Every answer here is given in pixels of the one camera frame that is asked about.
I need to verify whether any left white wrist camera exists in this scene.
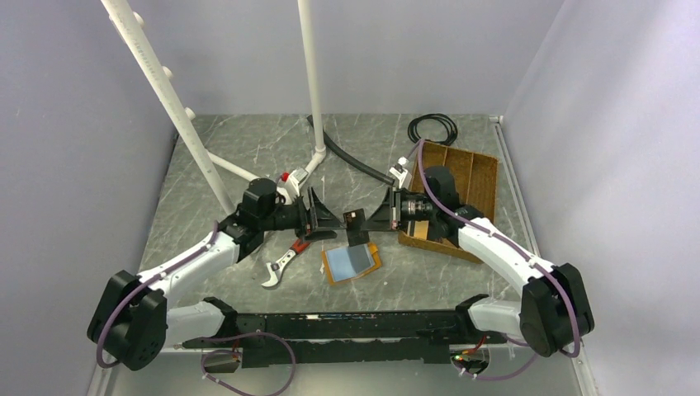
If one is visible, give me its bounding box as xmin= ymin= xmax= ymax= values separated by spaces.
xmin=277 ymin=167 xmax=310 ymax=205

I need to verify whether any black VIP credit card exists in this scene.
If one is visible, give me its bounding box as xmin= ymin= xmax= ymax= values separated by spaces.
xmin=348 ymin=243 xmax=375 ymax=274

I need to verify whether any red handled adjustable wrench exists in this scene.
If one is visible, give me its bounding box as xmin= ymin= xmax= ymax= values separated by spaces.
xmin=261 ymin=238 xmax=311 ymax=289

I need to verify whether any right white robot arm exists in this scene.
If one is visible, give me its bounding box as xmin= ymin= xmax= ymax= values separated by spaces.
xmin=362 ymin=166 xmax=594 ymax=358

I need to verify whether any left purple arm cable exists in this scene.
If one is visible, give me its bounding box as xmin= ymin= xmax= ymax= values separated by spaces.
xmin=96 ymin=219 xmax=297 ymax=396

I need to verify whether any black rubber hose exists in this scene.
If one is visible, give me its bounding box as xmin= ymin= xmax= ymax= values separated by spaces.
xmin=305 ymin=115 xmax=396 ymax=184

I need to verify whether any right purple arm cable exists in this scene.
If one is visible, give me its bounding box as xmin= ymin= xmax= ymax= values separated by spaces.
xmin=409 ymin=139 xmax=584 ymax=383

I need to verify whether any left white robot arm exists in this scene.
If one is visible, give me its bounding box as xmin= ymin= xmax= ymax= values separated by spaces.
xmin=87 ymin=178 xmax=345 ymax=370

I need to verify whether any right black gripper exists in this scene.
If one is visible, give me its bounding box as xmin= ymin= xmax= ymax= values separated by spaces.
xmin=362 ymin=186 xmax=438 ymax=231

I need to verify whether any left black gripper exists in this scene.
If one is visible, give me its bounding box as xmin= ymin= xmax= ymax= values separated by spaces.
xmin=260 ymin=186 xmax=346 ymax=243

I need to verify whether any coiled black cable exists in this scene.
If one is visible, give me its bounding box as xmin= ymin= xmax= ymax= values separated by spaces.
xmin=407 ymin=113 xmax=459 ymax=147

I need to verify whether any white PVC pipe frame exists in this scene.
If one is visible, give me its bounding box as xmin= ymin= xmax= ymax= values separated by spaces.
xmin=102 ymin=1 xmax=327 ymax=215

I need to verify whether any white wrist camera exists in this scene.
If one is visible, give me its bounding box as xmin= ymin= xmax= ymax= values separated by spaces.
xmin=389 ymin=157 xmax=412 ymax=189
xmin=277 ymin=167 xmax=310 ymax=205

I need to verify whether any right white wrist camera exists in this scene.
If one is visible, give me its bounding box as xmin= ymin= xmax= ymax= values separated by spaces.
xmin=389 ymin=157 xmax=412 ymax=189

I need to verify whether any brown woven divided tray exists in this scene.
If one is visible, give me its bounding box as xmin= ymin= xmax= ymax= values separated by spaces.
xmin=398 ymin=142 xmax=499 ymax=264

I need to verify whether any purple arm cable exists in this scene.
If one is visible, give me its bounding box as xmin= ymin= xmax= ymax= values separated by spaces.
xmin=409 ymin=139 xmax=584 ymax=383
xmin=96 ymin=219 xmax=297 ymax=396

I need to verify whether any aluminium extrusion rail frame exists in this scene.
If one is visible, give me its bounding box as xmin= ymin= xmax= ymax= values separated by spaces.
xmin=87 ymin=141 xmax=594 ymax=380

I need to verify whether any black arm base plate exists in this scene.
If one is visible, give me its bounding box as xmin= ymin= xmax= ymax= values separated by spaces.
xmin=182 ymin=304 xmax=505 ymax=368

